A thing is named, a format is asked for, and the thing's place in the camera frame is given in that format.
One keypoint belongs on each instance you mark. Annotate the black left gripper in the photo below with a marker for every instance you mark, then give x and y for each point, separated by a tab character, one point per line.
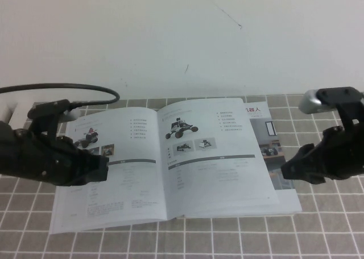
37	159

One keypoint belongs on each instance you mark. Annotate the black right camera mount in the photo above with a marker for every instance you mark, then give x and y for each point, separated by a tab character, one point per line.
348	114

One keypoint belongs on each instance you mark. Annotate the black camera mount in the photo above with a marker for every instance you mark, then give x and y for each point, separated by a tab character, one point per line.
47	125
348	114

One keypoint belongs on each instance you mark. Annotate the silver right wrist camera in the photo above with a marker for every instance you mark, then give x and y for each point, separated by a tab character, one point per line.
311	101

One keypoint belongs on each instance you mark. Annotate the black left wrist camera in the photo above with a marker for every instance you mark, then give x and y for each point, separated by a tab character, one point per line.
48	107

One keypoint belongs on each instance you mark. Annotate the white-paged book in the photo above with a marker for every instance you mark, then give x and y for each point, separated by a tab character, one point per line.
199	162

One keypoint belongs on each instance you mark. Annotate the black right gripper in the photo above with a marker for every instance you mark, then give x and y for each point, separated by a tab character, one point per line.
341	156

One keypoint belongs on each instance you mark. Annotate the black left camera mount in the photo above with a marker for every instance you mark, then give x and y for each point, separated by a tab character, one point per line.
47	125

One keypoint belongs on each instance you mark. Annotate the grey checked tablecloth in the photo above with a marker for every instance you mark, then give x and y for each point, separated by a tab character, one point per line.
182	242

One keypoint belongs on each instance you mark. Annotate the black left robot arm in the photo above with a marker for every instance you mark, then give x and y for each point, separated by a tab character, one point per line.
5	148

